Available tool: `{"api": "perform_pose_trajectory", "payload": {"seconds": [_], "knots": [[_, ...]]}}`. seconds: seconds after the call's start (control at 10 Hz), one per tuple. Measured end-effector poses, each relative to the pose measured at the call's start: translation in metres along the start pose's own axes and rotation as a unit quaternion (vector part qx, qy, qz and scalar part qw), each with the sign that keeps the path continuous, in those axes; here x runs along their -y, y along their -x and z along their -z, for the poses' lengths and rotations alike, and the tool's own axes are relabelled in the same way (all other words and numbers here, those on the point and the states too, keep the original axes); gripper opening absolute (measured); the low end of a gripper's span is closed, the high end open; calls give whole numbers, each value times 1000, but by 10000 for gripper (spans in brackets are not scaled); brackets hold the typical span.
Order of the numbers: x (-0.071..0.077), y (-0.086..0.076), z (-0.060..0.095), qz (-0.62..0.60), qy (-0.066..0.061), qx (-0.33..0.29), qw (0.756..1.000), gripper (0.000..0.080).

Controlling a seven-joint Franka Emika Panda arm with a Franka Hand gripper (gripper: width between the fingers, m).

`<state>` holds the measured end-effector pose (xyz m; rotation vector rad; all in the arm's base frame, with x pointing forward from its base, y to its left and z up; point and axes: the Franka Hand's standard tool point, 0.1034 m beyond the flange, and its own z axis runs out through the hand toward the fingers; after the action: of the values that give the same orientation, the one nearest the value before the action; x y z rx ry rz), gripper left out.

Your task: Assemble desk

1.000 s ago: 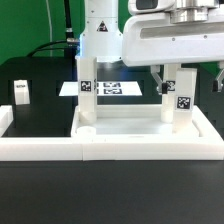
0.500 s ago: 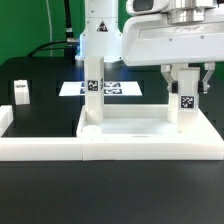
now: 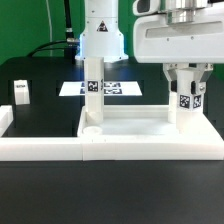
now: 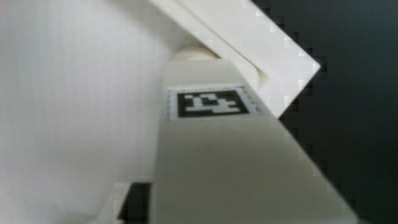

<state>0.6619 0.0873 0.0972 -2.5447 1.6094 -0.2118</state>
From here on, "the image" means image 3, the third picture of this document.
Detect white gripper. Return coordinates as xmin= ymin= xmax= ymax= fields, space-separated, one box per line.
xmin=133 ymin=14 xmax=224 ymax=95

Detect white desk top tray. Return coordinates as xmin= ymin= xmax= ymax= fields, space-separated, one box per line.
xmin=77 ymin=105 xmax=224 ymax=147

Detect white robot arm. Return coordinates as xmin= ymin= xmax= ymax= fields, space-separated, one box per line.
xmin=77 ymin=0 xmax=224 ymax=95

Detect marker tag sheet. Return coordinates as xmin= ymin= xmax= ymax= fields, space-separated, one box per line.
xmin=59 ymin=81 xmax=142 ymax=96

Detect white U-shaped fence frame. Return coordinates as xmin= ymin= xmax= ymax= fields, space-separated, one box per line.
xmin=0 ymin=106 xmax=224 ymax=161

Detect black cable bundle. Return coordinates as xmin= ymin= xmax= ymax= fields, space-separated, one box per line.
xmin=27 ymin=0 xmax=81 ymax=58

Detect white thin cable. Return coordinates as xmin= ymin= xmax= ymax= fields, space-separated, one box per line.
xmin=45 ymin=0 xmax=54 ymax=58

